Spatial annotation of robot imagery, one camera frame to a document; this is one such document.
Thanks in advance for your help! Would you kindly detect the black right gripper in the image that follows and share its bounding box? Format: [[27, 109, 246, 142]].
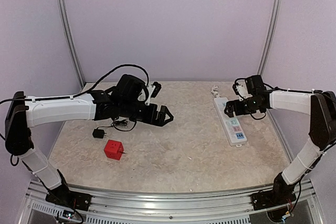
[[225, 96, 263, 117]]

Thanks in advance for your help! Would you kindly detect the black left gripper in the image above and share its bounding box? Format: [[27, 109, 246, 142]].
[[120, 99, 174, 126]]

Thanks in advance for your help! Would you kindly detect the white multicolour power strip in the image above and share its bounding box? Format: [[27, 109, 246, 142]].
[[213, 97, 247, 147]]

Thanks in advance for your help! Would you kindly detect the red cube socket adapter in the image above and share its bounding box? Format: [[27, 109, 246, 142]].
[[103, 140, 124, 161]]

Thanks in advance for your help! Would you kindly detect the black power adapter with cable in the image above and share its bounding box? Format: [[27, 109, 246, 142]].
[[92, 119, 137, 139]]

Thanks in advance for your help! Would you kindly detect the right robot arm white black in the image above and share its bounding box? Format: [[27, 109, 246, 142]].
[[224, 75, 335, 205]]

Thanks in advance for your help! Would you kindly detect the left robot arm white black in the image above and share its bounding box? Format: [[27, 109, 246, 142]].
[[5, 74, 174, 206]]

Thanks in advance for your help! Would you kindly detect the small circuit board with led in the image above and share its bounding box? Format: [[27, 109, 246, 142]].
[[61, 210, 76, 220]]

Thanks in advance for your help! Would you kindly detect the white power strip cord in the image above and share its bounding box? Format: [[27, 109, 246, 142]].
[[209, 84, 221, 99]]

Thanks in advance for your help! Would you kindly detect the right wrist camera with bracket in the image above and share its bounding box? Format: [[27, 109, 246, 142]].
[[233, 78, 249, 101]]

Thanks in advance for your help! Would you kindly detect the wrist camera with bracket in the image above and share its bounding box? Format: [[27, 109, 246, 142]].
[[139, 82, 162, 105], [233, 78, 249, 101]]

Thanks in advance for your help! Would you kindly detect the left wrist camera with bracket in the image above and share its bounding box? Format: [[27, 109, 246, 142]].
[[139, 82, 162, 105]]

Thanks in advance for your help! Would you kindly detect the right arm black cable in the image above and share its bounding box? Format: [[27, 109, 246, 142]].
[[233, 77, 325, 121]]

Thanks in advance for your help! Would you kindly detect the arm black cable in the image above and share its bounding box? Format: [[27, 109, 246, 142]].
[[233, 77, 325, 121], [0, 63, 150, 167]]

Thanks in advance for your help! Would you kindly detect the right aluminium frame post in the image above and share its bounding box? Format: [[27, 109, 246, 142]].
[[257, 0, 282, 76]]

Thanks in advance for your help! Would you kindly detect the aluminium frame post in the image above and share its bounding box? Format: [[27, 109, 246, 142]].
[[257, 0, 282, 76], [57, 0, 86, 88]]

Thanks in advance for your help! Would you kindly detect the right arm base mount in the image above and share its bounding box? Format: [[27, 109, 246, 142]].
[[250, 190, 297, 210]]

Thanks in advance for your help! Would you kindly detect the front aluminium rail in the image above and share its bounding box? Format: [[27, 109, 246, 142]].
[[18, 180, 323, 223]]

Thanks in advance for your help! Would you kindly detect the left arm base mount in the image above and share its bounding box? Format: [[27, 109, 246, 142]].
[[45, 188, 92, 211]]

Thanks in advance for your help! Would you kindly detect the left aluminium frame post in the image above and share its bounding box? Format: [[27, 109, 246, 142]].
[[57, 0, 86, 88]]

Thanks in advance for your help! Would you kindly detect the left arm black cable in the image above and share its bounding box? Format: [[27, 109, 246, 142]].
[[0, 63, 150, 167]]

